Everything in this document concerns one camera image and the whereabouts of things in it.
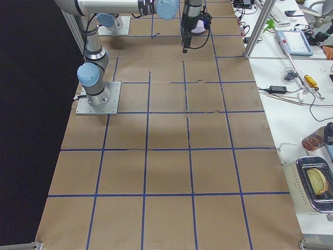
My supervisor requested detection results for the blue teach pendant tablet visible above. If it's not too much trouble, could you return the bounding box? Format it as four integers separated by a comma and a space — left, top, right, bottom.
276, 30, 313, 56

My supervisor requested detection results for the toast slice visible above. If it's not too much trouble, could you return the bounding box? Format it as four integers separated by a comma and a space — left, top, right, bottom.
306, 168, 328, 195

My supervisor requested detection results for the black power adapter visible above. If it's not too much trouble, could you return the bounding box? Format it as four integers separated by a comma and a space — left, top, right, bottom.
268, 85, 288, 94

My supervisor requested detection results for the aluminium frame post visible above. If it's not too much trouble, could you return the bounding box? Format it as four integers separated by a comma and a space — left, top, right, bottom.
244, 0, 276, 59

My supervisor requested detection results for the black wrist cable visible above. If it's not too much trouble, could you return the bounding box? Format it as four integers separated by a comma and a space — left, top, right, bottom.
189, 6, 213, 49

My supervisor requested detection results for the white keyboard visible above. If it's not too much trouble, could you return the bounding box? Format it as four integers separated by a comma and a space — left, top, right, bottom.
255, 0, 291, 28

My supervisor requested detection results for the green-handled reacher grabber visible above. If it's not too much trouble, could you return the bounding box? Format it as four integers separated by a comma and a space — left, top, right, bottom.
263, 19, 325, 100

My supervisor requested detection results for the white toaster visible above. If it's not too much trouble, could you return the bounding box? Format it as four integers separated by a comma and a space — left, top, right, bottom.
282, 156, 332, 215

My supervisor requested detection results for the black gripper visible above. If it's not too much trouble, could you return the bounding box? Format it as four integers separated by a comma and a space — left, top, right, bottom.
181, 0, 203, 54

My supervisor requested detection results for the brown paper table mat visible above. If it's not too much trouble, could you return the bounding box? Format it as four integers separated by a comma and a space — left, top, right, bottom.
36, 1, 302, 249

